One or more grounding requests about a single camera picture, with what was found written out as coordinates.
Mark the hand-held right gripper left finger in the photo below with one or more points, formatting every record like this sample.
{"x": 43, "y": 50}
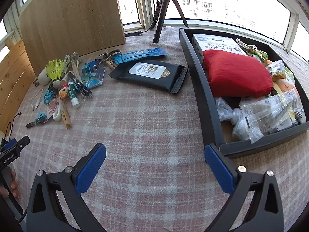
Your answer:
{"x": 90, "y": 166}

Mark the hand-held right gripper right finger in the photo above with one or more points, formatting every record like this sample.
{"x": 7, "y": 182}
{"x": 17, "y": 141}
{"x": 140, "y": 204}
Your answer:
{"x": 218, "y": 169}

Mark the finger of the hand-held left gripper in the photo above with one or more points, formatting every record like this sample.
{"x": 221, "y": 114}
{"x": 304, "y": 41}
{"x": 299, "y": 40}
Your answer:
{"x": 23, "y": 142}
{"x": 9, "y": 145}

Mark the black tray container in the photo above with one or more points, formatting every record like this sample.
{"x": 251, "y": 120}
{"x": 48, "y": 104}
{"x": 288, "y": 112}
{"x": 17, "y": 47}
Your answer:
{"x": 205, "y": 96}

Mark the yellow plastic shuttlecock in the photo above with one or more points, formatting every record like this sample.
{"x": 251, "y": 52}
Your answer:
{"x": 55, "y": 69}

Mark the black pen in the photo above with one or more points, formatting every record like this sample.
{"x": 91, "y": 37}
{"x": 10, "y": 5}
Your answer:
{"x": 79, "y": 84}

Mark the blue mascot badge package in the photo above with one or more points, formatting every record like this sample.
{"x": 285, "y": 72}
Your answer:
{"x": 95, "y": 80}

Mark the black wet wipes pack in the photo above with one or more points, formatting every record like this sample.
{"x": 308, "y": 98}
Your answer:
{"x": 149, "y": 76}

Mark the person's left hand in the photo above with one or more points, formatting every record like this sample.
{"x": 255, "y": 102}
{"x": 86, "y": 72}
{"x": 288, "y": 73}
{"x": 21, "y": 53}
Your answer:
{"x": 14, "y": 188}

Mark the black screwdriver bit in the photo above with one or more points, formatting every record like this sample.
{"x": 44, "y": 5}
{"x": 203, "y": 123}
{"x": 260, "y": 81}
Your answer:
{"x": 32, "y": 124}

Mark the small blue clip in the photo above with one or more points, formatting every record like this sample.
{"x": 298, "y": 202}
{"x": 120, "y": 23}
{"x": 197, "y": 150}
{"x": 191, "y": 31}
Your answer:
{"x": 39, "y": 117}

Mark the pink white sachet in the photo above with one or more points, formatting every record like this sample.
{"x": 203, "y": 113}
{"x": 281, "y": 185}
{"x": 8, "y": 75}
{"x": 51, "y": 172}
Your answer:
{"x": 52, "y": 110}

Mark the wooden clothespin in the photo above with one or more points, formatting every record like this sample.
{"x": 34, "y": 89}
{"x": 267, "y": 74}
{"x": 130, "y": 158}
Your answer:
{"x": 111, "y": 65}
{"x": 66, "y": 119}

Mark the light blue plastic clip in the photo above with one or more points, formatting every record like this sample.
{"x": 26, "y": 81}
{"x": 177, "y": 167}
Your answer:
{"x": 48, "y": 97}

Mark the white crumpled plastic bag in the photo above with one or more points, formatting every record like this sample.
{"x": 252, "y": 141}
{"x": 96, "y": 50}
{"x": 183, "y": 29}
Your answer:
{"x": 225, "y": 111}

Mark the white card packet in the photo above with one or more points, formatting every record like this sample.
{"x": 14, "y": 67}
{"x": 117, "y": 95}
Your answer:
{"x": 253, "y": 100}

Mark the clear plastic zip bag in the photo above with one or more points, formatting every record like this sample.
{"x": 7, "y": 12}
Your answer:
{"x": 272, "y": 112}

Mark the red fabric pouch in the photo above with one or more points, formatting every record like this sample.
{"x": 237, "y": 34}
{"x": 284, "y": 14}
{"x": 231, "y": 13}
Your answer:
{"x": 236, "y": 72}

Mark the beige orange packet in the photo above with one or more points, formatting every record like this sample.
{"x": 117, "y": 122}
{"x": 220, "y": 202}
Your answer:
{"x": 286, "y": 85}

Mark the silver metal clip tool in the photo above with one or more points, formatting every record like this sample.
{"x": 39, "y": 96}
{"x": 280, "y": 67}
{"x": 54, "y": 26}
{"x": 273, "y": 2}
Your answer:
{"x": 108, "y": 54}

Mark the orange snack sachet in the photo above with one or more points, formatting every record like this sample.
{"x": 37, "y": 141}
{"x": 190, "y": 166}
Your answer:
{"x": 277, "y": 69}

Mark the blue flat packet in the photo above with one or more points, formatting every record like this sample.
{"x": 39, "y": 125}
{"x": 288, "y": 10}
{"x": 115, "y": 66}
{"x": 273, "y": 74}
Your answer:
{"x": 141, "y": 54}

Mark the green yellow packet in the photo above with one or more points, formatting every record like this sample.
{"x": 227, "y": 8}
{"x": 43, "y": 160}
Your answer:
{"x": 256, "y": 50}

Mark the white printed box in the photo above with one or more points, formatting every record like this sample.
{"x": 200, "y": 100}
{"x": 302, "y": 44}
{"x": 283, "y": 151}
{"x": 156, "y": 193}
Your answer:
{"x": 217, "y": 43}

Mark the light wooden board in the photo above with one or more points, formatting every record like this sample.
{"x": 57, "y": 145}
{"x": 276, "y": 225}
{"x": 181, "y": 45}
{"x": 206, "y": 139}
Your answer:
{"x": 72, "y": 17}

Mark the black tripod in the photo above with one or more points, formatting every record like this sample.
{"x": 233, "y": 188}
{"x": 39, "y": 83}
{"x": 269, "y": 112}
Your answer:
{"x": 160, "y": 12}

